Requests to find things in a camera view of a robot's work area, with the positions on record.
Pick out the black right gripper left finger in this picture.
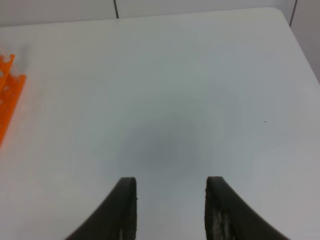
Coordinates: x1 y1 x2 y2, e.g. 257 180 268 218
67 177 138 240

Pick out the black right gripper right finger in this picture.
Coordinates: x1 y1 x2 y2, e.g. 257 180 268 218
204 176 287 240

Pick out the orange test tube rack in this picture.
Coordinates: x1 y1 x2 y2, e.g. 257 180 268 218
0 54 27 145

